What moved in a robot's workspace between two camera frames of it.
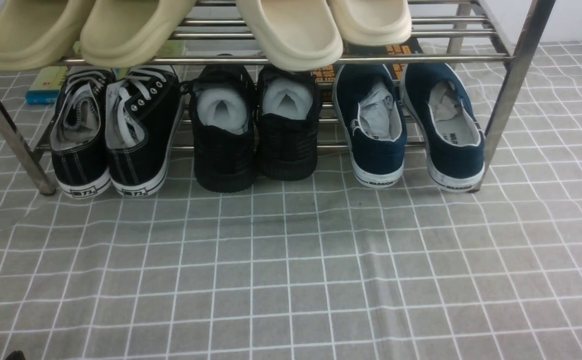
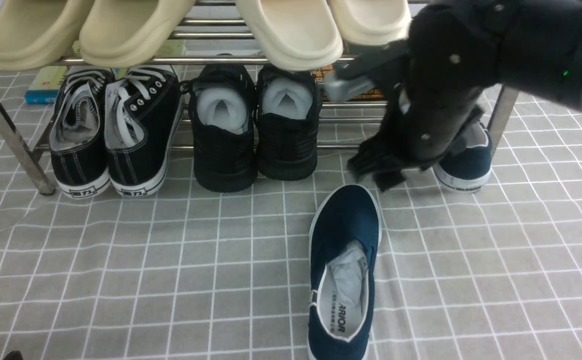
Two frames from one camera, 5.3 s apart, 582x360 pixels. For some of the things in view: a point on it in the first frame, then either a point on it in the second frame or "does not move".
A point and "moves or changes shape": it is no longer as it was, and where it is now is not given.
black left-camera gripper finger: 17,355 does not move
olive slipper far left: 27,35 does not move
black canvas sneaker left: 79,135 does not move
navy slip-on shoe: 372,117 moves or changes shape
